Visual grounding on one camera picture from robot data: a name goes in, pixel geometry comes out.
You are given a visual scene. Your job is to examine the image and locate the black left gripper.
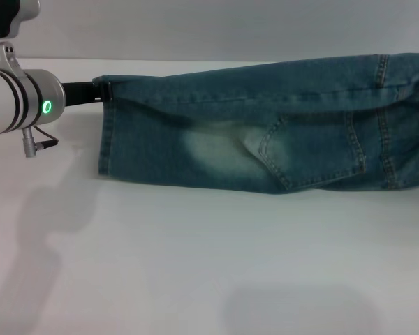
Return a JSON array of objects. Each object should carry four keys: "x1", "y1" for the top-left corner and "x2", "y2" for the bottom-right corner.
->
[{"x1": 61, "y1": 79, "x2": 115, "y2": 107}]

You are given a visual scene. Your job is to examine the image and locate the blue denim shorts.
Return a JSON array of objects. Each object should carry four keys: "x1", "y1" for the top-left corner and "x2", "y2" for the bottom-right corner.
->
[{"x1": 92, "y1": 52, "x2": 419, "y2": 195}]

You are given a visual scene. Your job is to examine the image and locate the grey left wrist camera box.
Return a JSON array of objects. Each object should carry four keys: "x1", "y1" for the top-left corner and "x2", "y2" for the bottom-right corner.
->
[{"x1": 0, "y1": 0, "x2": 41, "y2": 40}]

